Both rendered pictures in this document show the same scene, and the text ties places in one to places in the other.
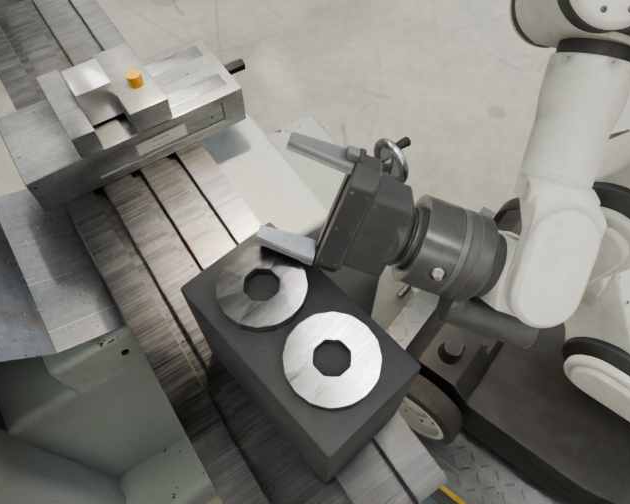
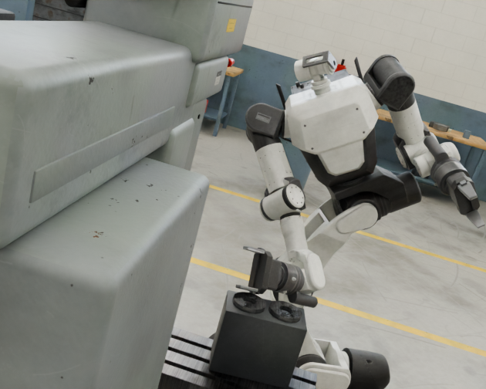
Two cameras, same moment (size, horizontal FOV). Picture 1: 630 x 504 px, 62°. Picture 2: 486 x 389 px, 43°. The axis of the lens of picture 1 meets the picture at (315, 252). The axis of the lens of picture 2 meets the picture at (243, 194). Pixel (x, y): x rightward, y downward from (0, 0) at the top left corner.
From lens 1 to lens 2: 144 cm
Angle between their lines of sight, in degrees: 56
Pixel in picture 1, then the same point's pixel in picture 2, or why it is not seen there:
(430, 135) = not seen: hidden behind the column
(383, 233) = (275, 271)
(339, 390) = (295, 314)
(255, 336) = (260, 314)
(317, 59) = not seen: outside the picture
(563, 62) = (288, 219)
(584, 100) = (298, 226)
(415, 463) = (305, 373)
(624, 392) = (324, 371)
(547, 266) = (315, 268)
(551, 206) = (307, 253)
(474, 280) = (302, 279)
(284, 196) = not seen: hidden behind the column
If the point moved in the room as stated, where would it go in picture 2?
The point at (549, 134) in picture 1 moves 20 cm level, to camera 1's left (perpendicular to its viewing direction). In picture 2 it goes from (294, 238) to (250, 245)
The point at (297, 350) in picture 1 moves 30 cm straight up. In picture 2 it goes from (276, 310) to (308, 206)
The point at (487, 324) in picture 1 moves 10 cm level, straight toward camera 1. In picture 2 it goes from (306, 298) to (312, 316)
